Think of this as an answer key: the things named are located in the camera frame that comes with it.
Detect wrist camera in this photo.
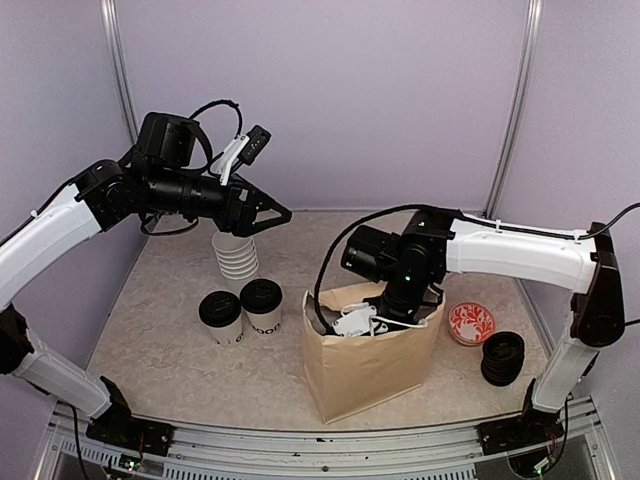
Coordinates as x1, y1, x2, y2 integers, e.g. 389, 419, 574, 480
331, 303, 389, 337
208, 125, 272, 186

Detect stack of white paper cups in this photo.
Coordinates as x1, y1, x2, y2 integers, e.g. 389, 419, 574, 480
211, 232, 259, 294

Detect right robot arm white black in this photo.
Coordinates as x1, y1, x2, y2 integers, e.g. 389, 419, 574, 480
338, 204, 630, 444

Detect aluminium corner post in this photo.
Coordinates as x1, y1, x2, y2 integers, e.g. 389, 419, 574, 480
483, 0, 544, 218
99, 0, 155, 146

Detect brown paper bag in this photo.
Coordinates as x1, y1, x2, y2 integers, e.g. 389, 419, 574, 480
301, 291, 445, 423

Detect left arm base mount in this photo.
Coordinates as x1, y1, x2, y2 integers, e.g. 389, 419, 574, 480
86, 376, 175, 457

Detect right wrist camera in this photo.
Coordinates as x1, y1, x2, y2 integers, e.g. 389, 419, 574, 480
331, 303, 389, 337

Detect stack of black cup lids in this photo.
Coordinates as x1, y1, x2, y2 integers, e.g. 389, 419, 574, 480
481, 331, 525, 387

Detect left aluminium corner post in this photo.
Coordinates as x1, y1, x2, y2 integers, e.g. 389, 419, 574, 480
99, 0, 155, 146

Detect aluminium front frame rail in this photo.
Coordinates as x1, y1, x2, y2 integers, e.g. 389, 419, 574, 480
34, 394, 616, 480

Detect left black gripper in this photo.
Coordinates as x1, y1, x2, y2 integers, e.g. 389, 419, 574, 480
147, 165, 292, 236

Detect black cup lid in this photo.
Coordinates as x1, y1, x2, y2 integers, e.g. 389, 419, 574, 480
198, 290, 242, 328
239, 278, 283, 315

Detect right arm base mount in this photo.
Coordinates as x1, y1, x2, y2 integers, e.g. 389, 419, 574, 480
477, 380, 565, 455

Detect red white patterned bowl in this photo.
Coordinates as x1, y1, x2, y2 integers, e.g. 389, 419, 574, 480
448, 302, 497, 347

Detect right aluminium corner post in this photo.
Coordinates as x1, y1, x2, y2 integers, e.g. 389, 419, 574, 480
483, 0, 544, 218

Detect single white paper cup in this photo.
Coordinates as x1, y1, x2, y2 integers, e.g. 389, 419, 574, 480
208, 317, 244, 346

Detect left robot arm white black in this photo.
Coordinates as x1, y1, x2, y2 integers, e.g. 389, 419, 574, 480
1, 112, 292, 445

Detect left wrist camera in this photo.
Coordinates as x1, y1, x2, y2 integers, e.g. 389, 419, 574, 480
208, 125, 272, 186

